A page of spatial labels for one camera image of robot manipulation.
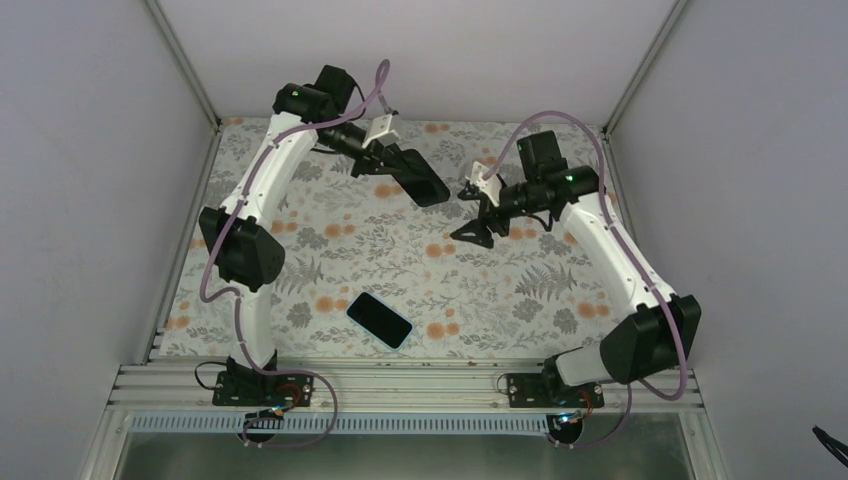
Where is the black phone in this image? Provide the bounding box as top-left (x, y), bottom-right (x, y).
top-left (392, 149), bottom-right (451, 207)
top-left (346, 292), bottom-right (413, 350)

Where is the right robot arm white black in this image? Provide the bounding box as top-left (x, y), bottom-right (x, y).
top-left (451, 131), bottom-right (702, 407)

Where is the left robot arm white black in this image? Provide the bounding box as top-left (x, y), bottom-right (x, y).
top-left (198, 59), bottom-right (444, 405)

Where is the black phone in blue case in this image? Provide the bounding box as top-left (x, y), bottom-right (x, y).
top-left (346, 292), bottom-right (413, 350)

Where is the floral patterned table mat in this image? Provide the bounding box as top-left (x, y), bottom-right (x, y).
top-left (159, 118), bottom-right (623, 359)

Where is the black object at right edge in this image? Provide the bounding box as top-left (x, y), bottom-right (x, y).
top-left (812, 425), bottom-right (848, 467)

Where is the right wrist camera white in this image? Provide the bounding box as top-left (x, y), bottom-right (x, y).
top-left (465, 161), bottom-right (505, 207)

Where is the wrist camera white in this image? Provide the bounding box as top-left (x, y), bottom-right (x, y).
top-left (465, 161), bottom-right (505, 207)
top-left (362, 113), bottom-right (401, 148)

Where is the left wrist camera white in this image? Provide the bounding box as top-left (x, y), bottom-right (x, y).
top-left (362, 113), bottom-right (401, 148)

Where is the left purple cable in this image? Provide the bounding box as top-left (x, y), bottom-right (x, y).
top-left (198, 59), bottom-right (399, 450)

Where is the purple cable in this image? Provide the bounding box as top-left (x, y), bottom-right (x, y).
top-left (198, 59), bottom-right (399, 450)
top-left (480, 109), bottom-right (690, 450)

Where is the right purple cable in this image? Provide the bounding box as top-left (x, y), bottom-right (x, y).
top-left (480, 109), bottom-right (690, 450)

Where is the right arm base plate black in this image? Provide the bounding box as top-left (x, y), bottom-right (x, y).
top-left (505, 373), bottom-right (605, 409)

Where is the right aluminium frame post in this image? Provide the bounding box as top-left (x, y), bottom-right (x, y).
top-left (604, 0), bottom-right (690, 135)

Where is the aluminium frame post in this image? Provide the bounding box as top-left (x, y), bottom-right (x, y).
top-left (604, 0), bottom-right (690, 135)
top-left (143, 0), bottom-right (221, 129)

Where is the left aluminium frame post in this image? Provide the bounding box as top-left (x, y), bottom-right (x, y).
top-left (143, 0), bottom-right (221, 129)

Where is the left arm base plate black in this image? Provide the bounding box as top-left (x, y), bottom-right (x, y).
top-left (211, 372), bottom-right (314, 408)

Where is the aluminium rail front frame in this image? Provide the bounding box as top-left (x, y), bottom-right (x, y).
top-left (105, 360), bottom-right (705, 415)

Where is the slotted grey cable duct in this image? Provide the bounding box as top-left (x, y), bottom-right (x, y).
top-left (127, 412), bottom-right (548, 436)

